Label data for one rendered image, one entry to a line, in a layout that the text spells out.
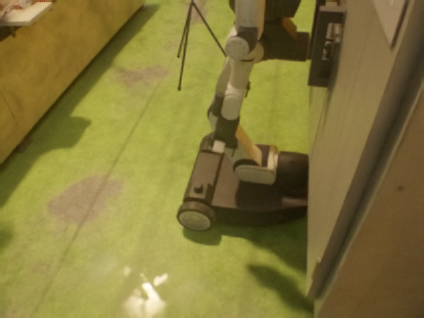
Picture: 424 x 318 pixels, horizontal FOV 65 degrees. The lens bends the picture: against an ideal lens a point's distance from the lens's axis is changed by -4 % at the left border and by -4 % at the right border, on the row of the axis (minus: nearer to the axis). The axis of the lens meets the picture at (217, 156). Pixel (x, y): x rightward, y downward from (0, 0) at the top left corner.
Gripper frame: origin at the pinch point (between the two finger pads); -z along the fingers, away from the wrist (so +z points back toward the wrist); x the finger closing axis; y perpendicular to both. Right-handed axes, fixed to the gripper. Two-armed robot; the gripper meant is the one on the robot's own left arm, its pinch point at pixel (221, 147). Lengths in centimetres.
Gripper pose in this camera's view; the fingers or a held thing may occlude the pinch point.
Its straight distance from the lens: 146.4
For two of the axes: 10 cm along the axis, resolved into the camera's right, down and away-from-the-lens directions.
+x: -9.7, -2.6, 0.1
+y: -1.9, 6.9, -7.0
